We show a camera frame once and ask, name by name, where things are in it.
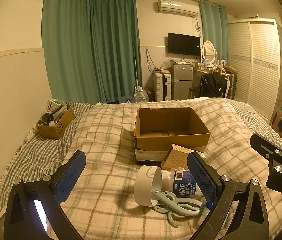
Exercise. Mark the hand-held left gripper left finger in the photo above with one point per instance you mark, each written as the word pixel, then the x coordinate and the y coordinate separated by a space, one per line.
pixel 71 177

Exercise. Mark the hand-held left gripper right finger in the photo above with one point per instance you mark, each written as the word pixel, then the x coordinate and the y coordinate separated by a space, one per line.
pixel 203 180

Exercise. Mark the clear jar with blue label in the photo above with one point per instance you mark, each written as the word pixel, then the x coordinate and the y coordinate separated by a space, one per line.
pixel 181 182

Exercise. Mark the tan medicine box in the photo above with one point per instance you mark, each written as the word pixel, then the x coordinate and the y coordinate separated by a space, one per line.
pixel 178 156

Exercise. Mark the large cardboard box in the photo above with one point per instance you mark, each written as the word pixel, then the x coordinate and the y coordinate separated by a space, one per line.
pixel 171 142

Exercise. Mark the white tape roll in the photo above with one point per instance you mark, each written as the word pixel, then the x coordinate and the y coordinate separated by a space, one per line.
pixel 146 187

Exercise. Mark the plastic stool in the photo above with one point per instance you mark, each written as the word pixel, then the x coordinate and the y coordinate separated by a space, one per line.
pixel 280 120

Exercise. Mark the green checked bed sheet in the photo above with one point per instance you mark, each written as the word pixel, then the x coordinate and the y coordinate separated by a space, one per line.
pixel 38 155

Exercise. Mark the beige plaid blanket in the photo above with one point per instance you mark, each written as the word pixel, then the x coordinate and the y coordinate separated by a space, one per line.
pixel 106 142

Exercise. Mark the small printed cardboard box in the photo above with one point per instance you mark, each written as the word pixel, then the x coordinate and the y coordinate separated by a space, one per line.
pixel 58 127

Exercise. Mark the black round item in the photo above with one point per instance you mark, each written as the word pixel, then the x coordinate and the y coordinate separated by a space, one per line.
pixel 46 117

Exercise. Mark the white louvered wardrobe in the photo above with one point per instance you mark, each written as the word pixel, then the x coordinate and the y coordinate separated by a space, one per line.
pixel 255 67

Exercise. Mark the brown suitcase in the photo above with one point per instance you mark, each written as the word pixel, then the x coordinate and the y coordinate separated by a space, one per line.
pixel 232 82

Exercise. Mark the green and white carton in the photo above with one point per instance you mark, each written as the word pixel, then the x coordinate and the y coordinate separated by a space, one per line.
pixel 56 103

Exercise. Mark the black jacket on chair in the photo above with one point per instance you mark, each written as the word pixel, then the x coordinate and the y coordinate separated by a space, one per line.
pixel 211 86

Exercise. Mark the silver small fridge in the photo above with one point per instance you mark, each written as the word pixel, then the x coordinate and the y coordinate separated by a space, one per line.
pixel 182 82

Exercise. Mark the dark patterned bag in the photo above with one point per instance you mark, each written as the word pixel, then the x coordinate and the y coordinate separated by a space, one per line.
pixel 149 95

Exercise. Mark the white ribbed suitcase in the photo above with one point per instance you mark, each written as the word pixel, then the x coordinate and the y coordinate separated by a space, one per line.
pixel 161 87

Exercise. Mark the clear water jug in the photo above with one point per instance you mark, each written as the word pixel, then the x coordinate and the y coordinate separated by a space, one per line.
pixel 141 96

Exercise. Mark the white oval mirror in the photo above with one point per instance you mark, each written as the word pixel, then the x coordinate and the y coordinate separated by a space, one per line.
pixel 209 51

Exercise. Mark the clear plastic bag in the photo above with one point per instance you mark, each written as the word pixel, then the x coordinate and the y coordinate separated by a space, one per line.
pixel 166 65

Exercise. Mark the narrow green curtain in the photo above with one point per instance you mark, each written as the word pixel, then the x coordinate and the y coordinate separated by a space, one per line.
pixel 213 30

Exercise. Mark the white mop pole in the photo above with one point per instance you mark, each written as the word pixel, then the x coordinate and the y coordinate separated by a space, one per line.
pixel 136 67

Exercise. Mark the wide green curtain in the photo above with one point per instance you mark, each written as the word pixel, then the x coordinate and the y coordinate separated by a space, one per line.
pixel 116 50
pixel 66 42

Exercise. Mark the white air conditioner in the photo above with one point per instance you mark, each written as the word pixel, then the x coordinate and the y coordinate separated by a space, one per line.
pixel 177 7

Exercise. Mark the black wall television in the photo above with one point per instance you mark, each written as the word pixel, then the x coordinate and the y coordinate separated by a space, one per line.
pixel 183 43

